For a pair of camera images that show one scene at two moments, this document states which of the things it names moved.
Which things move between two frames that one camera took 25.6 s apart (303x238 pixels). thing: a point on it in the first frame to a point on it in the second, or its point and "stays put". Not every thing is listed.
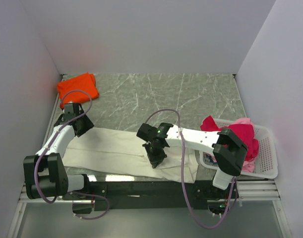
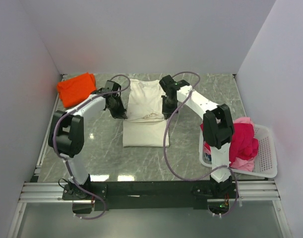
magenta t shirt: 244,132 stays put
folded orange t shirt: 82,87 stays put
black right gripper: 154,160 to 166,111
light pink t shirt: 248,166 stays put
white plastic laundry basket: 266,165 stays put
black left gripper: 88,124 to 121,114
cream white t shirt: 124,152 to 145,126
